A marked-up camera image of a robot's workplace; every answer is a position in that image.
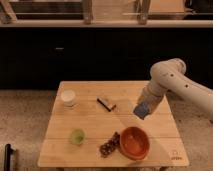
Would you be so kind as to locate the blue sponge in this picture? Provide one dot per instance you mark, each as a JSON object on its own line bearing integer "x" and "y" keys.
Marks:
{"x": 141, "y": 110}

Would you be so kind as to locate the black object on floor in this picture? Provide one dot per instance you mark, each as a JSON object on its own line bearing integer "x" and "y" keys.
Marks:
{"x": 8, "y": 151}

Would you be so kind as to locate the dark cabinet counter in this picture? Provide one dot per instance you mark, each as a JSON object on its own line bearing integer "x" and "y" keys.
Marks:
{"x": 40, "y": 57}

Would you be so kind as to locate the red bowl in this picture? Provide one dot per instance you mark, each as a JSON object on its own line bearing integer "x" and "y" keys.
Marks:
{"x": 134, "y": 143}

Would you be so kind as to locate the white cup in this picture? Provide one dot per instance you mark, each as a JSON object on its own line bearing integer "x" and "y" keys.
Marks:
{"x": 68, "y": 97}

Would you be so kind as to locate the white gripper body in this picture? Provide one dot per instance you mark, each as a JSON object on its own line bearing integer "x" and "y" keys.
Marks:
{"x": 152, "y": 100}

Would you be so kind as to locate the dark chocolate bar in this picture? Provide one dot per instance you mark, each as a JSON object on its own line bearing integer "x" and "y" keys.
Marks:
{"x": 106, "y": 103}

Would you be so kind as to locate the wooden table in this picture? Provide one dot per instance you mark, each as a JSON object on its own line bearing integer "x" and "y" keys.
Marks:
{"x": 98, "y": 124}

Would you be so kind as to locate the bunch of dark grapes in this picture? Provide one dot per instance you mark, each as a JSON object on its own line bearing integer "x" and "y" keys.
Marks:
{"x": 110, "y": 146}

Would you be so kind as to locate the green cup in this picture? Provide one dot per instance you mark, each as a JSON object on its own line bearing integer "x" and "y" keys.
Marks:
{"x": 77, "y": 136}

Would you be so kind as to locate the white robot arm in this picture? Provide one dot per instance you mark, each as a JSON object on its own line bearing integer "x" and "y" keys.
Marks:
{"x": 170, "y": 75}

